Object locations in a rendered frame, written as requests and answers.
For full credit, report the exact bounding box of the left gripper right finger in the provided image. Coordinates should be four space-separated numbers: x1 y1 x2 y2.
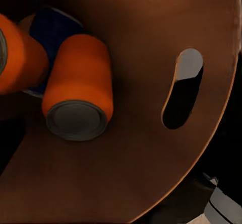
226 116 242 154

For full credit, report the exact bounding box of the trash can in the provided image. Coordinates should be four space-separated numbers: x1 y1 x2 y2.
0 0 240 224

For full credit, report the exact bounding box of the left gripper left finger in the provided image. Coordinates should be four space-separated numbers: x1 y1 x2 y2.
0 116 26 176

